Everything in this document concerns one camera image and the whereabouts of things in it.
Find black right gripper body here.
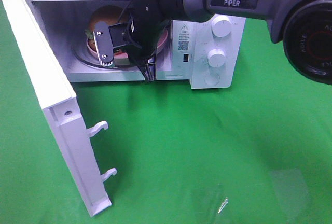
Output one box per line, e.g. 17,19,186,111
109,0,187,60

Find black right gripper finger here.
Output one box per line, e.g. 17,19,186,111
129,50,157,81

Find pink plate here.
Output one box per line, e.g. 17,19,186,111
86,30,168,67

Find burger with lettuce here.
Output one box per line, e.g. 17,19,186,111
85,5,129,55

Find round door release button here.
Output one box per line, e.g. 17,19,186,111
204,73,220,86

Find white microwave door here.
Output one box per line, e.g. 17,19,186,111
2,0,117,216

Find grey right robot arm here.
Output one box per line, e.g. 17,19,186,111
109,0,331,84

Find white microwave oven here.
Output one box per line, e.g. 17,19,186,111
6,0,247,90

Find white timer knob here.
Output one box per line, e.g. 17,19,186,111
207,49,226,68

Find white power knob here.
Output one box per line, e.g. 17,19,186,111
212,15,232,37

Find glass turntable plate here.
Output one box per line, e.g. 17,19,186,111
72,44,139,71

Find clear tape patch centre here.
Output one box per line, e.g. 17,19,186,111
190,184,233,223

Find clear tape patch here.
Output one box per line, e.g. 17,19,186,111
269,169,309,223
190,184,233,223

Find clear tape patch right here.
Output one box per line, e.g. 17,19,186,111
269,169,309,223

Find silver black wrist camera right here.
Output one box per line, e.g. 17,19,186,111
93,21,115,67

